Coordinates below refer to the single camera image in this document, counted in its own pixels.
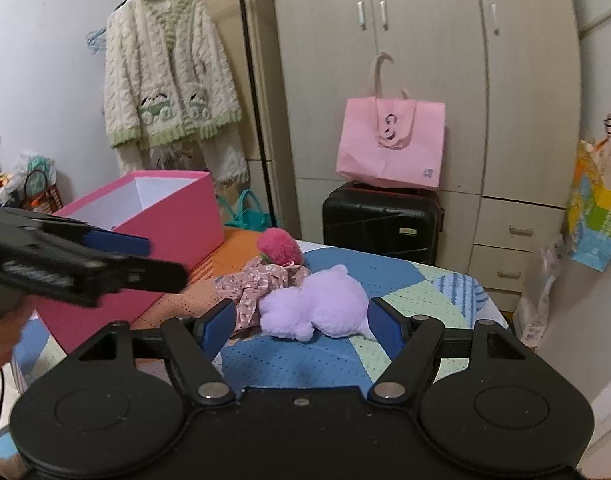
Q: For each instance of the cream fuzzy pajama jacket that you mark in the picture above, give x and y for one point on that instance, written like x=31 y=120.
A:
x=160 y=70

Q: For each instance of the plush doll with floral dress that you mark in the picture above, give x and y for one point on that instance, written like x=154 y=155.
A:
x=265 y=280

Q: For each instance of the black suitcase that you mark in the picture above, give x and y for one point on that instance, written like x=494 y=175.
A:
x=375 y=225

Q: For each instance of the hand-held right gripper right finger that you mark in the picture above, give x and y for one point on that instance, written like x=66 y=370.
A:
x=385 y=327

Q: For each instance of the woven basket bag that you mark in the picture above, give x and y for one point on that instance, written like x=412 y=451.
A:
x=43 y=195

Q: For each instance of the white plastic bag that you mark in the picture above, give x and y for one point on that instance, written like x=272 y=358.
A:
x=538 y=305

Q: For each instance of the blue clothes hanger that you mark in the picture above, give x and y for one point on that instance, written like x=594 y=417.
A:
x=95 y=40

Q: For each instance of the purple plush toy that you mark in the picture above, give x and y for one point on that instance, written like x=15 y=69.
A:
x=325 y=305

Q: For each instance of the clear plastic bag of packs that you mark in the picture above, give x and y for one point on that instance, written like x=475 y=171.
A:
x=35 y=165

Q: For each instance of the pink cardboard box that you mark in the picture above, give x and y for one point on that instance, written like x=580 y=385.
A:
x=185 y=210

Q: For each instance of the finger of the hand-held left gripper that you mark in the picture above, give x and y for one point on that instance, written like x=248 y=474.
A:
x=123 y=244
x=155 y=276

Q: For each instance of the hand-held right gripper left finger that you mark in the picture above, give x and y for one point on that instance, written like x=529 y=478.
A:
x=220 y=325

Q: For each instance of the black vertical pole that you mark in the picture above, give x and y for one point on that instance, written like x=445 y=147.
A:
x=260 y=110

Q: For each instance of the colourful gift bag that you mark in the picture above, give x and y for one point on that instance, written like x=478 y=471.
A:
x=598 y=210

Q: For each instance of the beige wardrobe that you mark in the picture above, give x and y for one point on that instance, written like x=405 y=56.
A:
x=435 y=35

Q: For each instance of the person's left hand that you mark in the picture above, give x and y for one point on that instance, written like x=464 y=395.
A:
x=8 y=340

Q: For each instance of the pink tote bag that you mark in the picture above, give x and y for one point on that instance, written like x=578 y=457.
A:
x=390 y=150

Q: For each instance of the patchwork blanket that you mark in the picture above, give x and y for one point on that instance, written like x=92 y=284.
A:
x=425 y=290

